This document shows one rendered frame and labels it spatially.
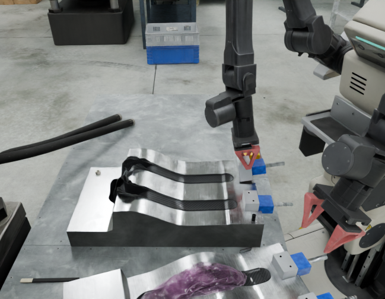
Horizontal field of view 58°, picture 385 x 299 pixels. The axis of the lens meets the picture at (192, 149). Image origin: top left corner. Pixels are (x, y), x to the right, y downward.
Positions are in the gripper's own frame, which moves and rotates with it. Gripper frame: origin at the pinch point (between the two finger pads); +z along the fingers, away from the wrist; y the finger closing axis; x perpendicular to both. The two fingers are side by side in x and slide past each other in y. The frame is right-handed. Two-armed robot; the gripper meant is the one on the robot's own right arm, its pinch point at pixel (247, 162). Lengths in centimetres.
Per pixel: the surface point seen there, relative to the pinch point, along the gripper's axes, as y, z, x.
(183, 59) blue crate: -316, 37, -35
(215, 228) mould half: 17.5, 7.8, -10.8
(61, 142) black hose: -15, -8, -58
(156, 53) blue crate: -312, 25, -64
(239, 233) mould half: 17.2, 10.5, -4.9
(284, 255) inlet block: 26.1, 10.5, 4.3
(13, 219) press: 5, 6, -70
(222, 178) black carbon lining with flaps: -0.5, 4.6, -7.6
